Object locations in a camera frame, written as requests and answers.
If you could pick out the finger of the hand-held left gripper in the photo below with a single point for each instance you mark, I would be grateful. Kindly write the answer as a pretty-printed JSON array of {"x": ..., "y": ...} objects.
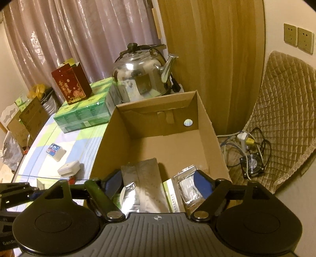
[{"x": 17, "y": 190}]

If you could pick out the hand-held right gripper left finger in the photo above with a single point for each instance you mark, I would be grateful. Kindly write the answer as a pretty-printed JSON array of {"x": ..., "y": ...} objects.
[{"x": 114, "y": 184}]

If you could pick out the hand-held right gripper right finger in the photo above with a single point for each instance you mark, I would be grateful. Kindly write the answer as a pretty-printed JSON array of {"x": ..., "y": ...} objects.
[{"x": 202, "y": 184}]

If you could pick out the silver foil bag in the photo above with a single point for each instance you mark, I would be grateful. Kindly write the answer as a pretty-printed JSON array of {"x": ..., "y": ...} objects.
[{"x": 145, "y": 187}]

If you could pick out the brown cardboard box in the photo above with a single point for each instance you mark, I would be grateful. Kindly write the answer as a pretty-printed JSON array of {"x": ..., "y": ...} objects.
[{"x": 158, "y": 145}]

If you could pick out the clear plastic packet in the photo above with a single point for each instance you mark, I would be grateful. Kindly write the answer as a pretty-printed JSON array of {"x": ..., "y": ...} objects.
[{"x": 186, "y": 186}]

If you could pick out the clear plastic bag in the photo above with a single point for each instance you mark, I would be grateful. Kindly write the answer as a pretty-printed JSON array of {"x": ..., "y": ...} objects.
[{"x": 9, "y": 150}]

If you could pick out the small red packet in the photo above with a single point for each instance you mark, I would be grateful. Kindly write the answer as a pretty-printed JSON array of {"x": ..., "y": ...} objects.
[{"x": 72, "y": 180}]

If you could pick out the white power adapter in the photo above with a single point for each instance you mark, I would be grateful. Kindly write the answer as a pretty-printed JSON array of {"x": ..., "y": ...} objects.
[{"x": 69, "y": 168}]

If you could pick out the small black fan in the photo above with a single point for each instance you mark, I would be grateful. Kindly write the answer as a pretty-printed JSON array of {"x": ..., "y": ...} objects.
[{"x": 251, "y": 165}]

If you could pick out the blue white tissue packet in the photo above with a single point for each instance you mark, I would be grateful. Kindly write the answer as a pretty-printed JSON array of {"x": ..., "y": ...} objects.
[{"x": 55, "y": 151}]

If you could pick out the small brown carton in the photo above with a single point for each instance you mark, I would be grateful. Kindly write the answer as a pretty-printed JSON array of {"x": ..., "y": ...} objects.
[{"x": 17, "y": 133}]

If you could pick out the white yellow power plug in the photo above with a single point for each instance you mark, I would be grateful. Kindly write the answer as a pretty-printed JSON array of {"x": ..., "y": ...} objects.
[{"x": 245, "y": 140}]

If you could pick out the checkered tablecloth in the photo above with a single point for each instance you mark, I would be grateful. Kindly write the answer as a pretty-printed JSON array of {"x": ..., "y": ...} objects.
[{"x": 49, "y": 133}]

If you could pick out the large brown carton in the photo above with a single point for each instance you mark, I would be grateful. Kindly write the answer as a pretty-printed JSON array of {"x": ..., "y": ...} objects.
[{"x": 34, "y": 118}]

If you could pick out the white chair back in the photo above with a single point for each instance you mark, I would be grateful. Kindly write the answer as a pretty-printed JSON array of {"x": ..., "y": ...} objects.
[{"x": 8, "y": 112}]

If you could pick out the green tissue multipack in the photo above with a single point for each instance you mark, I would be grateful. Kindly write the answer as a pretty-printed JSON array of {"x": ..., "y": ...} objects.
[{"x": 84, "y": 111}]

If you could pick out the green packs on floor pile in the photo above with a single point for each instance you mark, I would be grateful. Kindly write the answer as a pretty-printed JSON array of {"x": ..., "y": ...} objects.
[{"x": 22, "y": 102}]

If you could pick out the yellow plastic bag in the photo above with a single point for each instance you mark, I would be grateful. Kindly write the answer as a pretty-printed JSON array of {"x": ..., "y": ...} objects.
[{"x": 37, "y": 91}]

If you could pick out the black kettle plug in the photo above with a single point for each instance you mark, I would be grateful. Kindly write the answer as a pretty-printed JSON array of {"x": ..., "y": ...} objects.
[{"x": 176, "y": 85}]

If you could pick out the red gift box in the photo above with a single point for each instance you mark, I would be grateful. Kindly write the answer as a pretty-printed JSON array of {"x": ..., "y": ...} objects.
[{"x": 71, "y": 85}]

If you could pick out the stainless steel kettle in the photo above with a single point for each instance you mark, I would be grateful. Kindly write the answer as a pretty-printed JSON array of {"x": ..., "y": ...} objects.
[{"x": 140, "y": 76}]

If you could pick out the quilted beige chair cover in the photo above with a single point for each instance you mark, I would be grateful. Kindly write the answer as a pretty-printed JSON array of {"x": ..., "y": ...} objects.
[{"x": 286, "y": 111}]

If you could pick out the wooden door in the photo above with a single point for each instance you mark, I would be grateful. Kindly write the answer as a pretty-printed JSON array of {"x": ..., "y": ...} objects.
[{"x": 209, "y": 61}]

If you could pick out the pink curtain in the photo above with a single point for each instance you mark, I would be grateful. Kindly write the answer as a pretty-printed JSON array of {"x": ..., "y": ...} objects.
[{"x": 74, "y": 37}]

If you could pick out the wooden strip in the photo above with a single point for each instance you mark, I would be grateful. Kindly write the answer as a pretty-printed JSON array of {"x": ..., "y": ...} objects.
[{"x": 158, "y": 24}]

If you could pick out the beige wall socket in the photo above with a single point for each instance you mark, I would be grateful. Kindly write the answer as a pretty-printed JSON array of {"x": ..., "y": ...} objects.
[
  {"x": 305, "y": 40},
  {"x": 290, "y": 34}
]

